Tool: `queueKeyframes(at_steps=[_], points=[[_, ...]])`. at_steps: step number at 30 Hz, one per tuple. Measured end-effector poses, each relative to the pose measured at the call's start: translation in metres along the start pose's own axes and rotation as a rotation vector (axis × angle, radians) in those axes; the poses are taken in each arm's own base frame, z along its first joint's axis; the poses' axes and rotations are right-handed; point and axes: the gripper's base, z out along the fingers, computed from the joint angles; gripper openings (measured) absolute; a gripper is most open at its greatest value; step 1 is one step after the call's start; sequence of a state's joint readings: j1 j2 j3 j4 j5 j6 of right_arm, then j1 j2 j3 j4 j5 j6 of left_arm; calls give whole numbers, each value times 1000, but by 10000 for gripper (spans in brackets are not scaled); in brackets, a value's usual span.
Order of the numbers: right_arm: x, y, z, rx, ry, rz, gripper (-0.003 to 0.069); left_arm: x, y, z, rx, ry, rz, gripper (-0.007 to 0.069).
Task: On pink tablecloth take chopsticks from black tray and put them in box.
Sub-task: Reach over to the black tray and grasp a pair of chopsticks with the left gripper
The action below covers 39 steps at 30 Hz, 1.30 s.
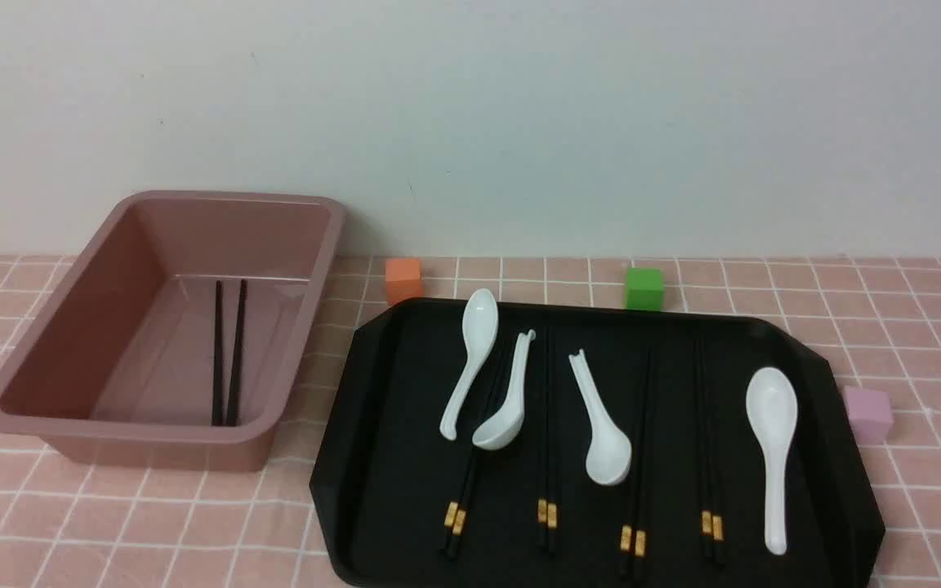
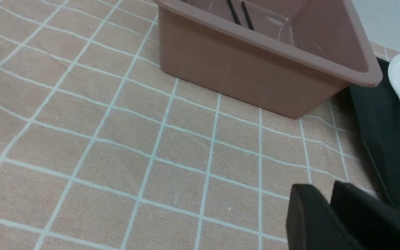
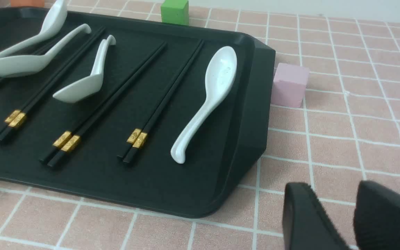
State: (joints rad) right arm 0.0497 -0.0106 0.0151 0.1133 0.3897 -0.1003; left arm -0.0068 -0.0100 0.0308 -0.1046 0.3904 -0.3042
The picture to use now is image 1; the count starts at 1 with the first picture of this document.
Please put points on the black chopstick pair one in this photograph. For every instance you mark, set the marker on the black chopstick pair one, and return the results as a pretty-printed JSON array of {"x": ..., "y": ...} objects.
[
  {"x": 455, "y": 519},
  {"x": 500, "y": 395}
]

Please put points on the white spoon far left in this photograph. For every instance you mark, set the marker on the white spoon far left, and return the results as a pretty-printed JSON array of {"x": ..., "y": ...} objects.
[{"x": 479, "y": 327}]

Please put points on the white spoon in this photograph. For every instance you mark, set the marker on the white spoon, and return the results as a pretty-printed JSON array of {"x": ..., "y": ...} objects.
[
  {"x": 608, "y": 457},
  {"x": 772, "y": 412},
  {"x": 479, "y": 327},
  {"x": 501, "y": 428}
]

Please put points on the orange cube block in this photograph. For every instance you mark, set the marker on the orange cube block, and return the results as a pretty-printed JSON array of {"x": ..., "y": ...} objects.
[{"x": 403, "y": 279}]

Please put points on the black serving tray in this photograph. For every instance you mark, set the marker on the black serving tray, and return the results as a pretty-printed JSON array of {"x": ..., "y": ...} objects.
[{"x": 385, "y": 475}]

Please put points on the black chopstick pair two right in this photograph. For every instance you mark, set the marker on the black chopstick pair two right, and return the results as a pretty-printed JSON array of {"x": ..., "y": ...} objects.
[{"x": 552, "y": 451}]

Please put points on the black chopstick pair two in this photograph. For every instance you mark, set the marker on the black chopstick pair two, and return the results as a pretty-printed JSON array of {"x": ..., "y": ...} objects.
[
  {"x": 543, "y": 501},
  {"x": 552, "y": 451}
]

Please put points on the green cube block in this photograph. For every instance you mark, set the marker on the green cube block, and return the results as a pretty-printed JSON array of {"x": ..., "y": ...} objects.
[{"x": 644, "y": 289}]

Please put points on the black chopstick pair two left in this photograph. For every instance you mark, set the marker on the black chopstick pair two left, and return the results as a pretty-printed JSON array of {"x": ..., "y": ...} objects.
[{"x": 543, "y": 501}]

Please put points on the white spoon centre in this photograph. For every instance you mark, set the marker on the white spoon centre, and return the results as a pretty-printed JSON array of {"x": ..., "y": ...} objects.
[{"x": 608, "y": 457}]

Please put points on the black chopstick in bin right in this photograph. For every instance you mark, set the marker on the black chopstick in bin right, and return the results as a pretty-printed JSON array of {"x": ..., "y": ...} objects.
[{"x": 233, "y": 403}]

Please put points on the black chopstick in bin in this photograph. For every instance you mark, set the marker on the black chopstick in bin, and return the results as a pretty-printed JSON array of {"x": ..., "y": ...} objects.
[
  {"x": 233, "y": 403},
  {"x": 218, "y": 405}
]

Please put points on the black chopstick in bin left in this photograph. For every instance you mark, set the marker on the black chopstick in bin left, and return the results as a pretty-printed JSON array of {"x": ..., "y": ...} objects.
[{"x": 218, "y": 405}]

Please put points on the black chopstick pair three left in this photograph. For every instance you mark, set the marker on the black chopstick pair three left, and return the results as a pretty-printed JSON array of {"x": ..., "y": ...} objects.
[{"x": 629, "y": 520}]

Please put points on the black chopstick pair three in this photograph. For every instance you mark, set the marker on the black chopstick pair three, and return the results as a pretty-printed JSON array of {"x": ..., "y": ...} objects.
[
  {"x": 649, "y": 409},
  {"x": 629, "y": 520}
]

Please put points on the black chopstick pair three right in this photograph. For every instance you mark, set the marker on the black chopstick pair three right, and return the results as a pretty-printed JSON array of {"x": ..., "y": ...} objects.
[{"x": 649, "y": 409}]

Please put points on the black chopstick pair four left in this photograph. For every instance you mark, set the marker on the black chopstick pair four left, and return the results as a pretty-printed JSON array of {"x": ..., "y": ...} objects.
[{"x": 702, "y": 456}]

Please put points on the black chopstick pair four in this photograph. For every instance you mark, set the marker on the black chopstick pair four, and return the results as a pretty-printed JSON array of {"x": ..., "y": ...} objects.
[
  {"x": 716, "y": 501},
  {"x": 702, "y": 456}
]

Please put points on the white spoon right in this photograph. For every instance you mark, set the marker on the white spoon right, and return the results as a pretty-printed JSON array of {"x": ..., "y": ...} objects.
[{"x": 772, "y": 412}]

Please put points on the black chopstick pair four right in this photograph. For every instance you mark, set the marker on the black chopstick pair four right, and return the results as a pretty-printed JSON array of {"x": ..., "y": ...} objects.
[{"x": 716, "y": 501}]

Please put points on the pink plastic bin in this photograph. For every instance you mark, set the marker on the pink plastic bin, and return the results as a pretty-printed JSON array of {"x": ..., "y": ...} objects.
[{"x": 116, "y": 368}]

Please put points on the pink cube block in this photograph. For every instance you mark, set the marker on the pink cube block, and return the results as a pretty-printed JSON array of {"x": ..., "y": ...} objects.
[{"x": 870, "y": 414}]

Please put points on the pink checkered tablecloth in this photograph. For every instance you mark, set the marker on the pink checkered tablecloth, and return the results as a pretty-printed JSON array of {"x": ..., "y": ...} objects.
[{"x": 878, "y": 320}]

